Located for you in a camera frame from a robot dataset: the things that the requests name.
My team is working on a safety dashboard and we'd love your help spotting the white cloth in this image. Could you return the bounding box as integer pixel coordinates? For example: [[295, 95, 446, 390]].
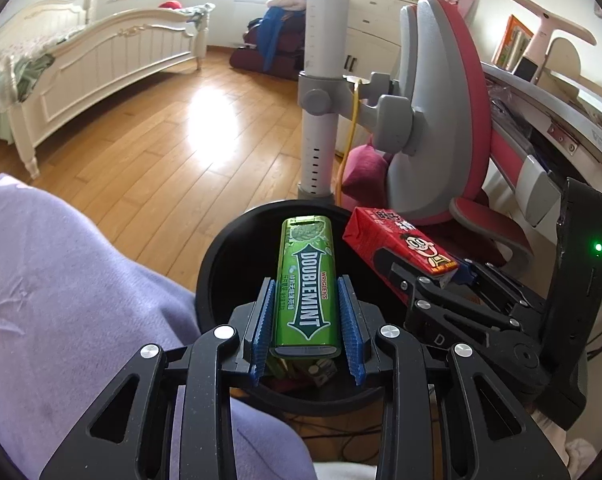
[[313, 462, 382, 480]]

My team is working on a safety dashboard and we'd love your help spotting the black trash bin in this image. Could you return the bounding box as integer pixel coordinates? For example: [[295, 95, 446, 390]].
[[195, 200, 422, 417]]

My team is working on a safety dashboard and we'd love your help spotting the yellow cable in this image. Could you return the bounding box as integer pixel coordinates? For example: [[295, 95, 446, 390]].
[[337, 77, 369, 206]]

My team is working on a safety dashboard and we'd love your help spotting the orange picture book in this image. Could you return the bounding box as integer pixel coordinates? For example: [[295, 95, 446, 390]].
[[492, 14, 534, 71]]

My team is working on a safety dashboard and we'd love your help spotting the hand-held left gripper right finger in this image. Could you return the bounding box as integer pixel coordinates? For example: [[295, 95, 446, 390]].
[[335, 275, 572, 480]]

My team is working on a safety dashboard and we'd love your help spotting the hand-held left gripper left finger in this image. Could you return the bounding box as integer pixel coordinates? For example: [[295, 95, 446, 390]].
[[40, 276, 277, 480]]

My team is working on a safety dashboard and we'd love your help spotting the red cartoon drink carton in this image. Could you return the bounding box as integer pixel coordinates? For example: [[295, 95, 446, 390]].
[[342, 206, 459, 288]]

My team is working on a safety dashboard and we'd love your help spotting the purple printed tablecloth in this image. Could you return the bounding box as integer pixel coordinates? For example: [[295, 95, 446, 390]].
[[0, 172, 317, 480]]

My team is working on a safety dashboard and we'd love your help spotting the grey and red chair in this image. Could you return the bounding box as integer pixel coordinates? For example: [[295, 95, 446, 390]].
[[341, 0, 537, 271]]

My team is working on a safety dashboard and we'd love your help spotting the white dresser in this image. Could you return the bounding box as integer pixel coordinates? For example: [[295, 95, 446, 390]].
[[343, 0, 422, 78]]

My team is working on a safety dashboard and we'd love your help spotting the green bedspread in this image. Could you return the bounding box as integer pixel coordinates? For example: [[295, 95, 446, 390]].
[[0, 50, 56, 136]]

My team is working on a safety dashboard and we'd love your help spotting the white floor lamp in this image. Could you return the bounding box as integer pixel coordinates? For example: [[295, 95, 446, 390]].
[[297, 0, 354, 206]]

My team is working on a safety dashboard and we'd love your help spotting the dark red massage chair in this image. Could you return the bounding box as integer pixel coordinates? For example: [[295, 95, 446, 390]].
[[230, 15, 307, 80]]

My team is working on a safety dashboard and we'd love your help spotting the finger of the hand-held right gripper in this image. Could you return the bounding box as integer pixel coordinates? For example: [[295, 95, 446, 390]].
[[372, 247, 522, 333], [446, 259, 547, 321]]

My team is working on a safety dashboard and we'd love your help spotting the crumpled light garment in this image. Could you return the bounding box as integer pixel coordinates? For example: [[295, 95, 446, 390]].
[[181, 2, 216, 28]]

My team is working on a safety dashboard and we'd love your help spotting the pink desk lamp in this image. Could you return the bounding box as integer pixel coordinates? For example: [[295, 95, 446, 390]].
[[495, 0, 597, 86]]

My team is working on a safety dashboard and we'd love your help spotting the blue garment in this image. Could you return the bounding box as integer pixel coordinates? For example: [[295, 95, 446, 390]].
[[261, 6, 292, 72]]

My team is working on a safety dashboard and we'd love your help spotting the white curved desk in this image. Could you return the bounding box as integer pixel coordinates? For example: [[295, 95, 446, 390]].
[[481, 62, 602, 241]]

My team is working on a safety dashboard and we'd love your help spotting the white wooden bed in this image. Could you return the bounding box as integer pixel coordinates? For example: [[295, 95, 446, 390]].
[[0, 0, 217, 181]]

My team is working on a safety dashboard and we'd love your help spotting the green gum pack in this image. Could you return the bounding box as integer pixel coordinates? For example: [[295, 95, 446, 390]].
[[268, 214, 343, 361]]

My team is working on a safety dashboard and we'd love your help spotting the dark pink cushion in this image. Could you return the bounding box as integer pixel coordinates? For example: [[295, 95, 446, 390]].
[[341, 144, 394, 208]]

